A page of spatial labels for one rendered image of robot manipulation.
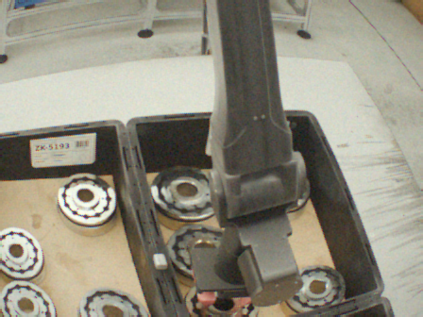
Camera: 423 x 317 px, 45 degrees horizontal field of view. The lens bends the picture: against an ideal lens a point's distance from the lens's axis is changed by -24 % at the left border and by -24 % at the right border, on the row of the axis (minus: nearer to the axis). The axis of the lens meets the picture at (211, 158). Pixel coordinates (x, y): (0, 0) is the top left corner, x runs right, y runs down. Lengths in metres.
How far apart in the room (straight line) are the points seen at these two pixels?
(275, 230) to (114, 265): 0.33
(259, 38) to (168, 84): 0.91
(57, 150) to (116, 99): 0.43
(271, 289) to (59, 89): 0.90
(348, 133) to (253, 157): 0.85
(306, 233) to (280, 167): 0.40
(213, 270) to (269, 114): 0.25
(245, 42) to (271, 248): 0.21
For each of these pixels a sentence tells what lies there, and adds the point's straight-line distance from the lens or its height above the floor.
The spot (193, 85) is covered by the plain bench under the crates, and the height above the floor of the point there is 0.70.
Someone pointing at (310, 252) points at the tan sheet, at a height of 0.83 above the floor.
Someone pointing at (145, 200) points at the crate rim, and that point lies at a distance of 0.83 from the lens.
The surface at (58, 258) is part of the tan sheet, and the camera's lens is 0.88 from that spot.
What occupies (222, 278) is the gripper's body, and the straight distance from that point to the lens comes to 0.71.
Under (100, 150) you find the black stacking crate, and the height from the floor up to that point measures 0.88.
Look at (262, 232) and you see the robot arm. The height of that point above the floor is 1.08.
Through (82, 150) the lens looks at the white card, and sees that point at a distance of 0.95.
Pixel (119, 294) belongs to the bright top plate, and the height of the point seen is 0.86.
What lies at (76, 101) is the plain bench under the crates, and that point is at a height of 0.70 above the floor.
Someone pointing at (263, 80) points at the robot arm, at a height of 1.24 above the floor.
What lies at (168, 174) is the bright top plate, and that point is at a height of 0.86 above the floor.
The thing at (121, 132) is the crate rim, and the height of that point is 0.93.
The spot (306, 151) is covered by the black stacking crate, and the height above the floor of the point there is 0.87.
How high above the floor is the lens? 1.54
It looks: 43 degrees down
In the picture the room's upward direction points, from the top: 11 degrees clockwise
